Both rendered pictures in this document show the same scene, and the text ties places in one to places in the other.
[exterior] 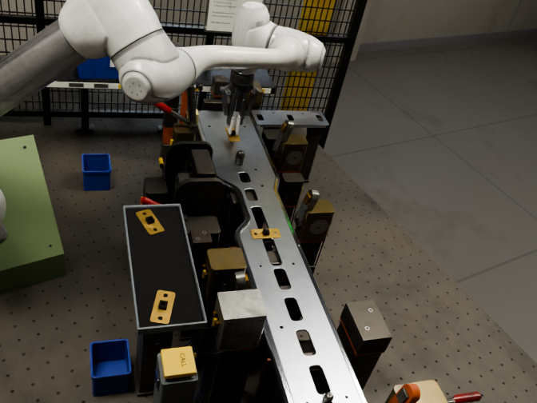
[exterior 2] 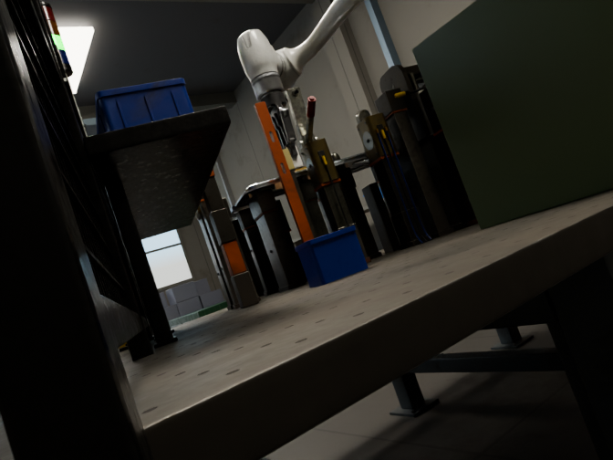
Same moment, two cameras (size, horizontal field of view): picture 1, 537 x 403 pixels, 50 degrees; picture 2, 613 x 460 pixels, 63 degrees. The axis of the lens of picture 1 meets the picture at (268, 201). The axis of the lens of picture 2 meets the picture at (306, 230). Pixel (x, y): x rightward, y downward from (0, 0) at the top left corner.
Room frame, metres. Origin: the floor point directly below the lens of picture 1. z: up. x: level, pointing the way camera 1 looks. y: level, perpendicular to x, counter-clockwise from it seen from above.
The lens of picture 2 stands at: (1.56, 1.68, 0.74)
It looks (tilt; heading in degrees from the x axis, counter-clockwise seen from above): 4 degrees up; 275
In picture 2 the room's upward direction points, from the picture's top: 20 degrees counter-clockwise
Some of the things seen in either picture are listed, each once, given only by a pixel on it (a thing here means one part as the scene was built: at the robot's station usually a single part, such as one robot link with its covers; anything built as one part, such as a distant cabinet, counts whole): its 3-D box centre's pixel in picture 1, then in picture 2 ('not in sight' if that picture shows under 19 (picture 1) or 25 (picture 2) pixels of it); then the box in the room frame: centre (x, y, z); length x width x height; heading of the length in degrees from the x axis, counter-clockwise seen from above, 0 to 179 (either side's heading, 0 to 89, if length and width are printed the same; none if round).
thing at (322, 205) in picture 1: (310, 247); not in sight; (1.35, -0.16, 0.87); 0.12 x 0.07 x 0.35; 114
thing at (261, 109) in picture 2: (180, 136); (290, 190); (1.68, 0.36, 0.95); 0.03 x 0.01 x 0.50; 24
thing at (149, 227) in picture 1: (149, 220); not in sight; (0.98, 0.26, 1.17); 0.08 x 0.04 x 0.01; 42
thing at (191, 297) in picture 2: not in sight; (186, 321); (4.51, -6.23, 0.57); 1.15 x 0.77 x 1.14; 39
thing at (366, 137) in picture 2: not in sight; (395, 181); (1.40, 0.29, 0.88); 0.11 x 0.07 x 0.37; 114
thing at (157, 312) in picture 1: (163, 305); not in sight; (0.75, 0.16, 1.17); 0.08 x 0.04 x 0.01; 6
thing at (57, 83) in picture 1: (157, 73); (158, 197); (1.96, 0.53, 1.02); 0.90 x 0.22 x 0.03; 114
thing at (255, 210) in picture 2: not in sight; (275, 241); (1.78, 0.23, 0.84); 0.12 x 0.05 x 0.29; 114
